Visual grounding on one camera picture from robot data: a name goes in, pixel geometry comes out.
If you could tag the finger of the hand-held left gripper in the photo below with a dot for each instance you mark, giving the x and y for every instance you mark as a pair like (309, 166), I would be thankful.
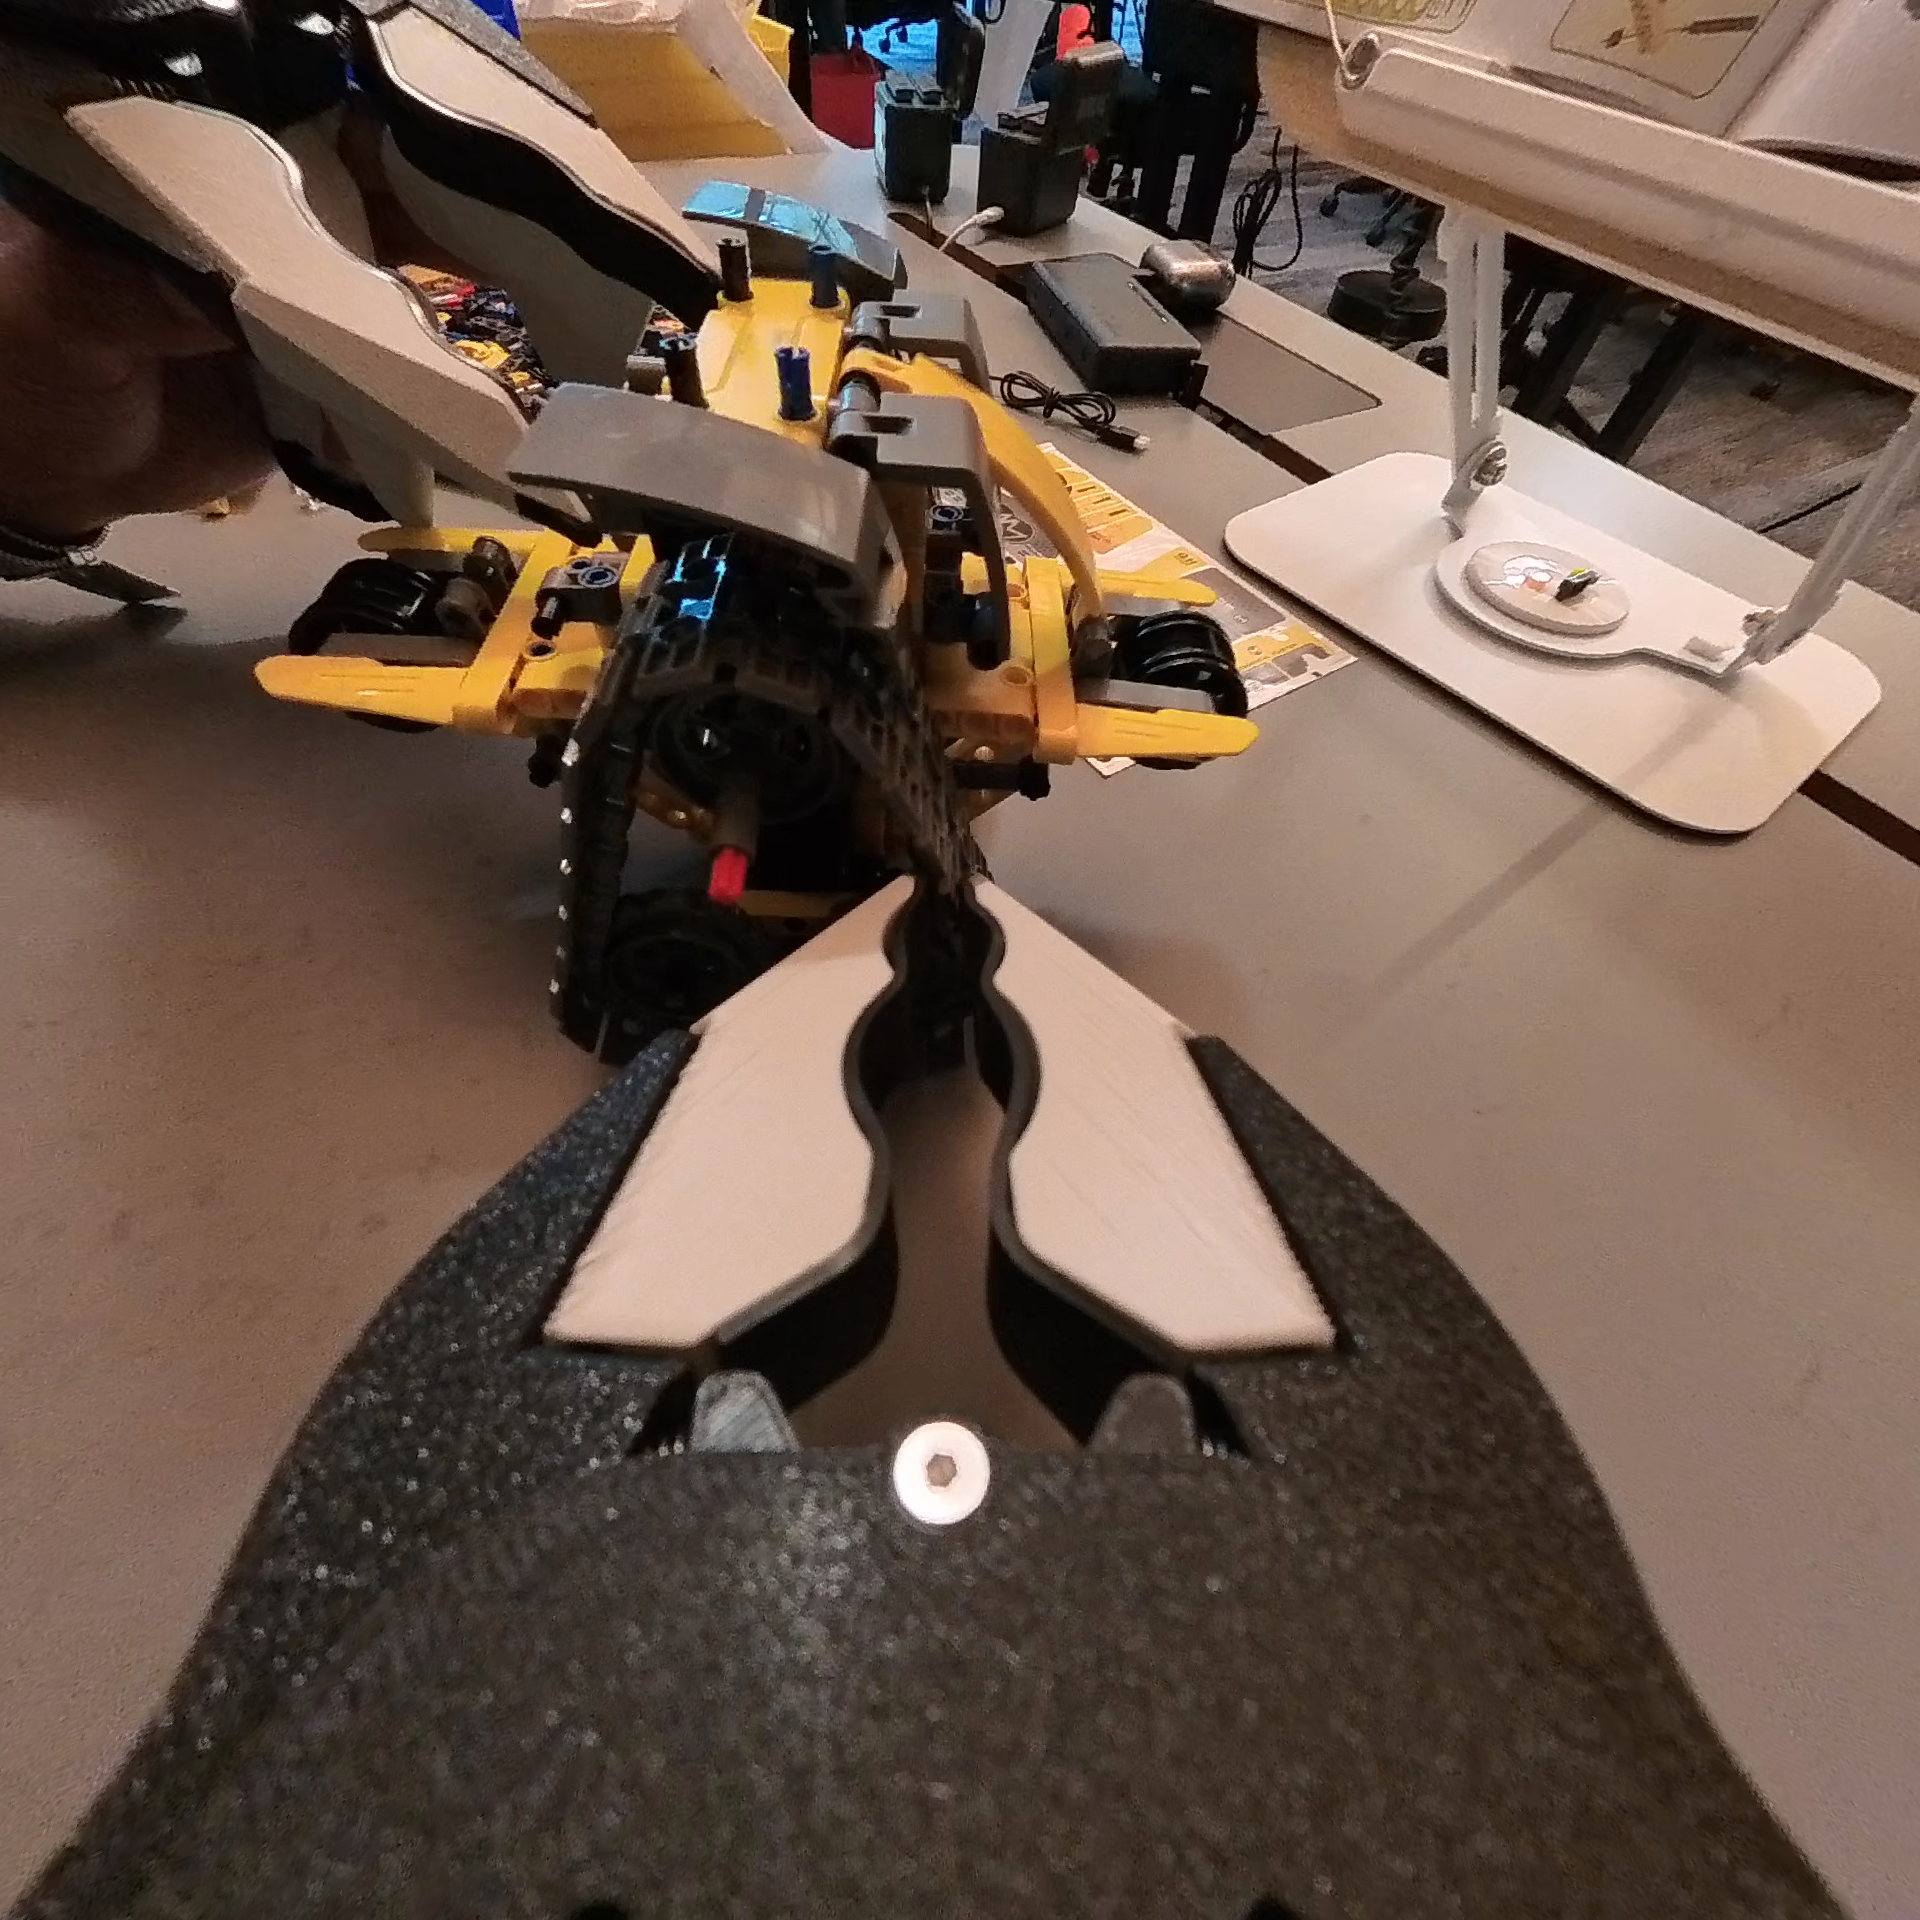
(509, 105)
(300, 299)

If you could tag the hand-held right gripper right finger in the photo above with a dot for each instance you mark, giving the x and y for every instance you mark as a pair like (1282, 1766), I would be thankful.
(1154, 1184)

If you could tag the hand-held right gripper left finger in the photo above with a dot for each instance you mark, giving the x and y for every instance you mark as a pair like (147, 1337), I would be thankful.
(735, 1184)

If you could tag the yellow toy brick vehicle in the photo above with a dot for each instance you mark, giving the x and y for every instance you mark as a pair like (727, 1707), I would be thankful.
(751, 346)

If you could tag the person's left hand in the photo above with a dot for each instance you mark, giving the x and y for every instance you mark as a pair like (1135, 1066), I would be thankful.
(105, 375)

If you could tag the yellow storage bin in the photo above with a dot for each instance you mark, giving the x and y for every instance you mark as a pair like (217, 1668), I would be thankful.
(644, 105)

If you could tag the pile of loose toy bricks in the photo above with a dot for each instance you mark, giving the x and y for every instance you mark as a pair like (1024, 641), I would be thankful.
(480, 322)

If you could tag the clear plastic bag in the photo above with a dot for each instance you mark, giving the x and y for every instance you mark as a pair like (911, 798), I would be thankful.
(751, 76)

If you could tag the grey wristband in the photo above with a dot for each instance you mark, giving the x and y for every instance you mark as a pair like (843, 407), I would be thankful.
(89, 571)

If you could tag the black power adapter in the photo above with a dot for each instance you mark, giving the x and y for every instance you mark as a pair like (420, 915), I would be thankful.
(915, 142)
(1050, 148)

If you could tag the yellow grey sticker sheet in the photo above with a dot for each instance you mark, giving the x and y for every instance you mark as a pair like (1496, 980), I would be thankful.
(1260, 628)

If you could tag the black flat rectangular device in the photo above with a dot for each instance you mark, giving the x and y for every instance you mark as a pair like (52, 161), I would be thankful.
(1119, 322)

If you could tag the white book stand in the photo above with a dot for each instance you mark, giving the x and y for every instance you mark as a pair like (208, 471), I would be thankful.
(1651, 704)

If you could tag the grey earbud case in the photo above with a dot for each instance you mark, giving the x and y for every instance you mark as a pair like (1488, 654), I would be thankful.
(1185, 278)

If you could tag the open instruction booklet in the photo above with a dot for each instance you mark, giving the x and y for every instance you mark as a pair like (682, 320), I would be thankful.
(1651, 44)

